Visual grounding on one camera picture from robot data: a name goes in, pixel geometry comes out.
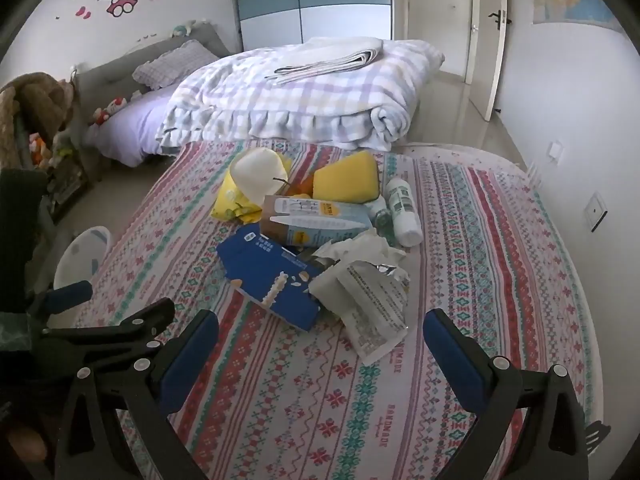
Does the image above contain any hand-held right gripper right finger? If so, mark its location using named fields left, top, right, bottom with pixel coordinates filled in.
left=422, top=309, right=591, bottom=480

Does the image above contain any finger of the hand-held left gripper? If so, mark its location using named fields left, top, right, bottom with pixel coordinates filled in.
left=27, top=280, right=94, bottom=318
left=42, top=297, right=176, bottom=368

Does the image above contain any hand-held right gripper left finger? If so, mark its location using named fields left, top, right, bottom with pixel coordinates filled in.
left=52, top=309, right=221, bottom=480

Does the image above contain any white plastic bucket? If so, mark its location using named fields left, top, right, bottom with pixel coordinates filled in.
left=52, top=226, right=114, bottom=313

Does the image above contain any white printed paper pouch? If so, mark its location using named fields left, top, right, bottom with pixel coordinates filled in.
left=307, top=259, right=412, bottom=366

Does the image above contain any dark blue carton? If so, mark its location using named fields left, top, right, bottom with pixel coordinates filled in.
left=216, top=224, right=325, bottom=333

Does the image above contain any white tissue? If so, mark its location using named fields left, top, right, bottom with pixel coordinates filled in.
left=310, top=229, right=409, bottom=273

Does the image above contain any yellow green sponge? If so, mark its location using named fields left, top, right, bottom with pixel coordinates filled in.
left=212, top=169, right=267, bottom=224

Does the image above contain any white bottle with green label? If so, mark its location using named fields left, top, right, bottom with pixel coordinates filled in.
left=384, top=176, right=424, bottom=249

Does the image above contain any small green bottle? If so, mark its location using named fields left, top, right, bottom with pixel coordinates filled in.
left=371, top=197, right=397, bottom=242

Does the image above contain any brown and blue carton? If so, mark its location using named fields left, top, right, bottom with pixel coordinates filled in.
left=259, top=194, right=374, bottom=249

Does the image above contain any small orange item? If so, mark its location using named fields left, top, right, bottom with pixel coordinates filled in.
left=290, top=172, right=317, bottom=200

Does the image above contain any toy shelf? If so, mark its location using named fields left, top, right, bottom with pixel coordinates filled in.
left=22, top=127, right=94, bottom=211

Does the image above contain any brown plush toy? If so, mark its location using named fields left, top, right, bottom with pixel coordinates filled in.
left=0, top=72, right=77, bottom=171

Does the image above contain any lavender pillow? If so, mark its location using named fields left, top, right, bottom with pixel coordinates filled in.
left=82, top=92, right=177, bottom=168

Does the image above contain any small cat plush toy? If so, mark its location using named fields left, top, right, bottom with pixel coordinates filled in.
left=91, top=95, right=127, bottom=126

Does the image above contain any grey headboard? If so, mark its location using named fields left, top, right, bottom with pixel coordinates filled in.
left=75, top=25, right=246, bottom=181

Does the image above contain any small checked pillow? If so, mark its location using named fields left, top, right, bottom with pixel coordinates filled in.
left=132, top=40, right=222, bottom=93

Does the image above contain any plush toy on headboard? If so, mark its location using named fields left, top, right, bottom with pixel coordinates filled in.
left=170, top=18, right=209, bottom=39

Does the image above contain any checked ruffled blanket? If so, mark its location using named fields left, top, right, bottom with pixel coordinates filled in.
left=155, top=37, right=446, bottom=152

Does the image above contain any white open door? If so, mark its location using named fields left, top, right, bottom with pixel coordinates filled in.
left=469, top=0, right=514, bottom=122

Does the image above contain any folded white striped towel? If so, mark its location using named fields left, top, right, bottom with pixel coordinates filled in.
left=265, top=35, right=384, bottom=86

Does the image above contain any white and teal wardrobe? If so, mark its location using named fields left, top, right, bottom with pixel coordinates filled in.
left=234, top=0, right=394, bottom=54

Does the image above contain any white wall switch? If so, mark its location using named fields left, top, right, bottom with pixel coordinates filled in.
left=584, top=191, right=609, bottom=233

